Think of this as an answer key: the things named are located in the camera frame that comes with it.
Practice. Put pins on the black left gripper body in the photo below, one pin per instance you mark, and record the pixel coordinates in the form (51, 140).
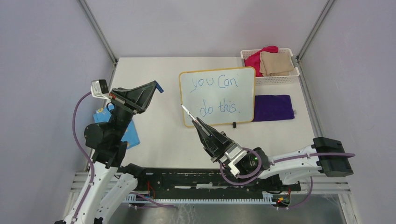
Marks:
(121, 116)

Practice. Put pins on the yellow framed whiteboard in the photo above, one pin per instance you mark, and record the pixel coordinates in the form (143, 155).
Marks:
(219, 96)

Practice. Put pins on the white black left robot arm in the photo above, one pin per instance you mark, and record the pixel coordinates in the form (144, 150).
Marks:
(87, 203)

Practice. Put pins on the purple towel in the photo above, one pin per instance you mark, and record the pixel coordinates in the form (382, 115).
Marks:
(273, 108)

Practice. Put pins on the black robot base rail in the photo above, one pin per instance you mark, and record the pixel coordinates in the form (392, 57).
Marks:
(187, 183)

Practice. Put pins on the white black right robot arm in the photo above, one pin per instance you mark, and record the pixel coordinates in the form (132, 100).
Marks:
(324, 156)

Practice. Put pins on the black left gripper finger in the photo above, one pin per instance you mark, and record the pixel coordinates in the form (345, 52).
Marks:
(131, 107)
(143, 93)

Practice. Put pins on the blue white marker pen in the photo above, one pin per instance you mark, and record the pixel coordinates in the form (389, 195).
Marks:
(189, 113)

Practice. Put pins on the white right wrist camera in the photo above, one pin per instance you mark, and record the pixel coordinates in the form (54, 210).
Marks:
(233, 155)

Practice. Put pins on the red cloth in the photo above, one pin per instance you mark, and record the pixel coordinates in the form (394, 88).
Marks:
(254, 59)

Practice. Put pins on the blue picture book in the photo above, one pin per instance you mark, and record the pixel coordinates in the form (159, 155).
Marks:
(130, 134)

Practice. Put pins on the aluminium frame rail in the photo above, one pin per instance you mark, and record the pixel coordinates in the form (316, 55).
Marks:
(303, 78)
(98, 31)

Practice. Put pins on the aluminium frame rail left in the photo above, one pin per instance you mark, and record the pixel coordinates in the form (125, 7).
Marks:
(98, 31)

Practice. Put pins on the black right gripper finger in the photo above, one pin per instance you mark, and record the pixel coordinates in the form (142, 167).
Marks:
(210, 138)
(226, 141)

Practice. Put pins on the aluminium frame rail right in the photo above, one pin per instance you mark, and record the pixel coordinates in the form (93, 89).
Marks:
(303, 78)

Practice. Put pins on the beige cloth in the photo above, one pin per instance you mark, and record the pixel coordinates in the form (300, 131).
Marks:
(275, 64)

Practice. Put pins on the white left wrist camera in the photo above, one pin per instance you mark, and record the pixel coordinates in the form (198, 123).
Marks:
(99, 89)

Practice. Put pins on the blue marker cap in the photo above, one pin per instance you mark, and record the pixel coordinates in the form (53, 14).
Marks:
(159, 88)

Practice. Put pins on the white perforated plastic basket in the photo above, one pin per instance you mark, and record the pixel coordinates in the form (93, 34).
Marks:
(293, 75)

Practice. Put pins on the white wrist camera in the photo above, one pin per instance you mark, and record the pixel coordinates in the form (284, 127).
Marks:
(233, 155)
(99, 89)

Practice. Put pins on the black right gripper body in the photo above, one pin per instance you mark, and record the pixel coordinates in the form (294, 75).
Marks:
(216, 159)

